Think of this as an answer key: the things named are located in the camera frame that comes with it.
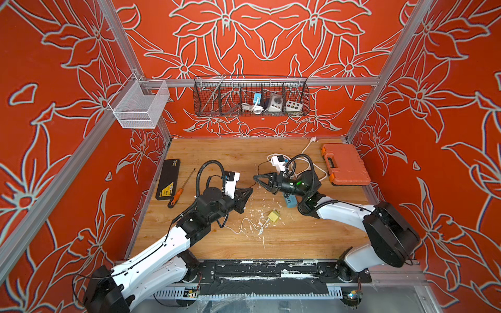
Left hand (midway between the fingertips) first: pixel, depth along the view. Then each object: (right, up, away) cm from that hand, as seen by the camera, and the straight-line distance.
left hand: (252, 189), depth 71 cm
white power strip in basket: (+12, +39, +20) cm, 45 cm away
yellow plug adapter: (+10, -15, +15) cm, 23 cm away
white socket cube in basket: (+21, +37, +23) cm, 48 cm away
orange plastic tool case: (+49, +8, +29) cm, 58 cm away
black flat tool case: (-43, -1, +27) cm, 51 cm away
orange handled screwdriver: (-37, -8, +21) cm, 43 cm away
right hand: (0, +3, -4) cm, 5 cm away
